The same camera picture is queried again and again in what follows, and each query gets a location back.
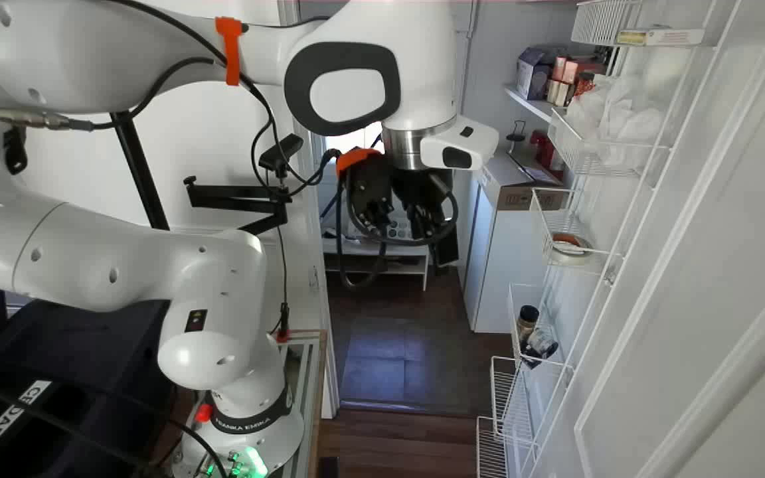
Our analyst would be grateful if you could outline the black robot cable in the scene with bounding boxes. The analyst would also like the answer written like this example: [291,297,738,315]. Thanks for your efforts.
[110,0,384,349]

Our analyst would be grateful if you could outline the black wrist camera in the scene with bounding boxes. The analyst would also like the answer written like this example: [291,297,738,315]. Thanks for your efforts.
[347,161,401,237]

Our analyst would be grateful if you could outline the white panel door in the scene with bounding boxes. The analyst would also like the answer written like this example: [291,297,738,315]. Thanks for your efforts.
[522,0,765,478]

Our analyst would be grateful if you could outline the black and white pouch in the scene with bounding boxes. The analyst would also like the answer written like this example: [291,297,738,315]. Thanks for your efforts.
[522,325,563,363]

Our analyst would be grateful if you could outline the orange cable clip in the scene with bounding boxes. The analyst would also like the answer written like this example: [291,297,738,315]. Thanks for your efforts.
[213,13,248,87]
[333,147,383,176]

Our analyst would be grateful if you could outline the yellow labelled flat box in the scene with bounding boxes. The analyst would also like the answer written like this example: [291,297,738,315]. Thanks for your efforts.
[614,26,705,51]

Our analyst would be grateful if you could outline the black equipment case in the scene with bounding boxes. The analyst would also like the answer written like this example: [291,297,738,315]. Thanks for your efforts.
[0,294,177,478]

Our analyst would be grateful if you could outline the low white bench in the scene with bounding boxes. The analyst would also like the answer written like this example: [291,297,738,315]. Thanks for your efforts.
[320,233,433,293]

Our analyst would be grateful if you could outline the black stand pole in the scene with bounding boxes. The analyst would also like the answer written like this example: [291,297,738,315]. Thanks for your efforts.
[109,111,171,233]

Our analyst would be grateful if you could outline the small black mounted camera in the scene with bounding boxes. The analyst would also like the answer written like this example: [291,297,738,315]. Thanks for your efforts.
[255,130,307,179]

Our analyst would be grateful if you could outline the small white bowl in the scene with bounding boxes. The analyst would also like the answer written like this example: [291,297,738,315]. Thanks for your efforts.
[549,232,594,262]

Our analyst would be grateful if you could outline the pale purple box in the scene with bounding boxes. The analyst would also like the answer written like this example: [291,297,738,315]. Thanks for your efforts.
[513,45,558,102]

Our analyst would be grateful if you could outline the wooden edged robot table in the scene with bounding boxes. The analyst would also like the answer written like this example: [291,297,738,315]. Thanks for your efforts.
[270,330,343,478]

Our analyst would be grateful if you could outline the white plastic bags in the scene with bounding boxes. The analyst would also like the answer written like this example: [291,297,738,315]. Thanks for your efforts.
[566,51,671,176]

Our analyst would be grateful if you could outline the brown cardboard box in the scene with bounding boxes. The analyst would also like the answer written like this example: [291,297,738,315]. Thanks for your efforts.
[495,180,572,213]

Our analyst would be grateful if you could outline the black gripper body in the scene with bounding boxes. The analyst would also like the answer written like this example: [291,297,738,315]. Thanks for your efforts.
[393,167,457,222]

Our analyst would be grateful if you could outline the white wall shelf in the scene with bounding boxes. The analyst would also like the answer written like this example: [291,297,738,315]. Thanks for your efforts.
[498,83,584,144]

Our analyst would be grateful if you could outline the black capped spice bottle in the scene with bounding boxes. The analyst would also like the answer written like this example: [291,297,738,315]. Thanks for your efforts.
[514,302,543,345]

